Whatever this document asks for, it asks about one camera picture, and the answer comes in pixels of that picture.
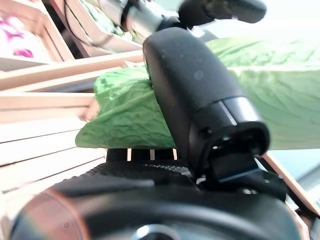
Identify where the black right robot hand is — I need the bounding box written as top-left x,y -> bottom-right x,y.
9,26 -> 301,240

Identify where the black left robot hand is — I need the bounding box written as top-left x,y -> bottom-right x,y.
178,0 -> 267,28

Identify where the napa cabbage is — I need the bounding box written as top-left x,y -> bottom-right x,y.
74,34 -> 320,151

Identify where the wooden slat crate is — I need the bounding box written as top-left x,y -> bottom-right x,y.
0,0 -> 76,72
0,48 -> 320,218

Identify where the purple white onion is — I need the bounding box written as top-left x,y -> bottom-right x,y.
0,14 -> 26,41

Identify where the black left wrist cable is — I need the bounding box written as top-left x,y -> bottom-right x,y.
63,0 -> 113,47

